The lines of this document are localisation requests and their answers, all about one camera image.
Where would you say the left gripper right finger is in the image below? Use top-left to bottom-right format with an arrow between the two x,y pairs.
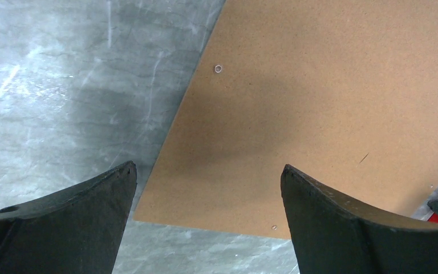
281,165 -> 438,273

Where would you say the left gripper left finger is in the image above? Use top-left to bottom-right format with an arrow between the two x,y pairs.
0,161 -> 137,273

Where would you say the brown backing board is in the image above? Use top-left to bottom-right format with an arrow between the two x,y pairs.
133,1 -> 438,239

